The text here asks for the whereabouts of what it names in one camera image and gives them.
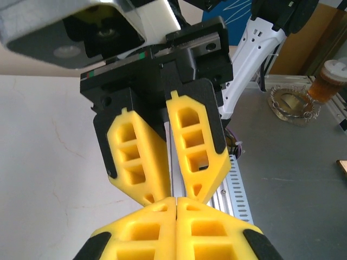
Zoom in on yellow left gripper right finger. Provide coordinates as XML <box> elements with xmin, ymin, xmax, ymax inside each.
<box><xmin>176</xmin><ymin>197</ymin><xmax>284</xmax><ymax>260</ymax></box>

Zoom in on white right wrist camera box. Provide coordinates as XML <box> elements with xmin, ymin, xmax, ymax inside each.
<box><xmin>0</xmin><ymin>0</ymin><xmax>182</xmax><ymax>70</ymax></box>

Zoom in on grey metal sheet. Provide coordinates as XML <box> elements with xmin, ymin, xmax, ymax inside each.
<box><xmin>230</xmin><ymin>86</ymin><xmax>347</xmax><ymax>260</ymax></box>

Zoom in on blue floral wall panel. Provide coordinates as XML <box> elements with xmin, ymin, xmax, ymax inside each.
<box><xmin>201</xmin><ymin>0</ymin><xmax>256</xmax><ymax>49</ymax></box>

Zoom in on flat tan-edged object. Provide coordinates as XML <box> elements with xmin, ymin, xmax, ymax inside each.
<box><xmin>336</xmin><ymin>159</ymin><xmax>347</xmax><ymax>176</ymax></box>

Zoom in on plastic cup with amber drink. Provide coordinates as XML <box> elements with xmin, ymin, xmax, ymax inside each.
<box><xmin>307</xmin><ymin>57</ymin><xmax>347</xmax><ymax>105</ymax></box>

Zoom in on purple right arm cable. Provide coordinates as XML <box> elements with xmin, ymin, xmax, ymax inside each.
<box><xmin>224</xmin><ymin>128</ymin><xmax>245</xmax><ymax>160</ymax></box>

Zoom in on brown wooden board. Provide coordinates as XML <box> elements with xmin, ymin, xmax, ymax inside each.
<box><xmin>270</xmin><ymin>2</ymin><xmax>347</xmax><ymax>79</ymax></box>

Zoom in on aluminium frame bar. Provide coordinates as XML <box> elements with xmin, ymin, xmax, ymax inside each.
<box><xmin>266</xmin><ymin>75</ymin><xmax>317</xmax><ymax>89</ymax></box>
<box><xmin>329</xmin><ymin>90</ymin><xmax>347</xmax><ymax>128</ymax></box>

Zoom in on aluminium mounting rail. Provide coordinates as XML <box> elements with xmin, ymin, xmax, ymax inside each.
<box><xmin>164</xmin><ymin>121</ymin><xmax>237</xmax><ymax>217</ymax></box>

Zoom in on slotted grey cable duct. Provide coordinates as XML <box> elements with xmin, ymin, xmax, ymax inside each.
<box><xmin>213</xmin><ymin>153</ymin><xmax>255</xmax><ymax>226</ymax></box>

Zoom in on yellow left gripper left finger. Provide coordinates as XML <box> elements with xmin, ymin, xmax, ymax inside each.
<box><xmin>72</xmin><ymin>197</ymin><xmax>177</xmax><ymax>260</ymax></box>

